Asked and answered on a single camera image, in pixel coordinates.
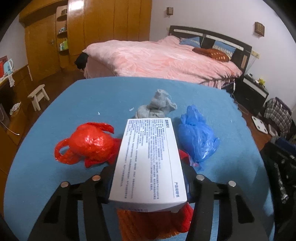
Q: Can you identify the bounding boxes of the blue pillow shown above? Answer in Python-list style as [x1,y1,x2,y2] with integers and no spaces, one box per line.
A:
[180,36,201,48]
[212,40,236,58]

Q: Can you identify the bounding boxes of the grey sock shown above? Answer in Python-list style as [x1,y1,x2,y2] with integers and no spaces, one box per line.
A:
[134,89,178,118]

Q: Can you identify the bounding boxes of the red cloth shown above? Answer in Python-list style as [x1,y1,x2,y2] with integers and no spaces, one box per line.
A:
[143,149,197,235]

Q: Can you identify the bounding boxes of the wall lamp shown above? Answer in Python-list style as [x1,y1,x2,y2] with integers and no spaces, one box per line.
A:
[166,7,174,16]
[254,22,265,37]

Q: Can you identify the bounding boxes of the wooden wardrobe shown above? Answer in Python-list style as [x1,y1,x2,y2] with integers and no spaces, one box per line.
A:
[19,0,152,81]

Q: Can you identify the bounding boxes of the light blue electric kettle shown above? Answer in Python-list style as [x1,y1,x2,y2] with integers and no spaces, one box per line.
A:
[4,59,14,75]

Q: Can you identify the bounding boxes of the bed with pink duvet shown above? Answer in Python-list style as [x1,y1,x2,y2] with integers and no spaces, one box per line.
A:
[81,26,252,89]

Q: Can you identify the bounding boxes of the orange knitted cloth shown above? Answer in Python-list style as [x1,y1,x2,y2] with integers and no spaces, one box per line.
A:
[116,209,179,240]

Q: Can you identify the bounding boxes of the red plastic bag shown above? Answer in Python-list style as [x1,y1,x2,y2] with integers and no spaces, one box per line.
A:
[54,122,121,168]

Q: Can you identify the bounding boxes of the right blue pillow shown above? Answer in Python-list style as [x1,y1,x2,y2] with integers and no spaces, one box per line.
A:
[212,40,236,58]

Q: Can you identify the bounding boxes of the brown dotted pillow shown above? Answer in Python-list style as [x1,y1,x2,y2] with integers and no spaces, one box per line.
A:
[192,48,230,62]

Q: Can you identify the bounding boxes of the right wall lamp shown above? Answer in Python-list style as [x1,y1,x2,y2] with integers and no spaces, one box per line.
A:
[254,22,265,37]

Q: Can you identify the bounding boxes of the blue table cloth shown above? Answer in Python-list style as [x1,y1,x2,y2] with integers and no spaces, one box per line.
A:
[4,77,275,240]

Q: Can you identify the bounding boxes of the left wall lamp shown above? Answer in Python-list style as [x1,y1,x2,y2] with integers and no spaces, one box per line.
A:
[166,7,174,16]

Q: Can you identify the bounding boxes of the yellow plush toy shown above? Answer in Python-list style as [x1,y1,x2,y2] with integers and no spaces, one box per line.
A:
[257,78,265,87]

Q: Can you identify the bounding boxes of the small white wooden stool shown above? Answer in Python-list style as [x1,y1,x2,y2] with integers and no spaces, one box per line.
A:
[27,84,50,111]

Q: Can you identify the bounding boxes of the black garment on bed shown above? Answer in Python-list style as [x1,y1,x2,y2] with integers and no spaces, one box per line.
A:
[74,52,89,70]

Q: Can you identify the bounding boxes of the white bathroom scale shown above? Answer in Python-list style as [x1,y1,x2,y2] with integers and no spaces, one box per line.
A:
[251,116,268,135]

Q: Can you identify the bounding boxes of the plaid shirt on chair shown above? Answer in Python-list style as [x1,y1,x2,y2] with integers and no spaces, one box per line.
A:
[264,98,292,138]

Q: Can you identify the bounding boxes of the left blue pillow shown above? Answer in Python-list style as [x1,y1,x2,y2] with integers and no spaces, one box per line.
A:
[180,36,201,48]

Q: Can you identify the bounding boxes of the wooden side cabinet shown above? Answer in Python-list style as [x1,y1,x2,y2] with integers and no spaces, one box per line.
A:
[0,65,32,213]

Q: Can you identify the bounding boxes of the white paper box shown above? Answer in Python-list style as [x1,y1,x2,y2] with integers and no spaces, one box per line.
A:
[109,118,187,213]

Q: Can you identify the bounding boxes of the black nightstand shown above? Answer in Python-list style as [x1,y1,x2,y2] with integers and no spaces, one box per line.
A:
[234,75,269,116]

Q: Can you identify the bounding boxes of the blue plastic bag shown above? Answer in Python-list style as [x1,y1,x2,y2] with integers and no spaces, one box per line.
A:
[178,105,220,170]

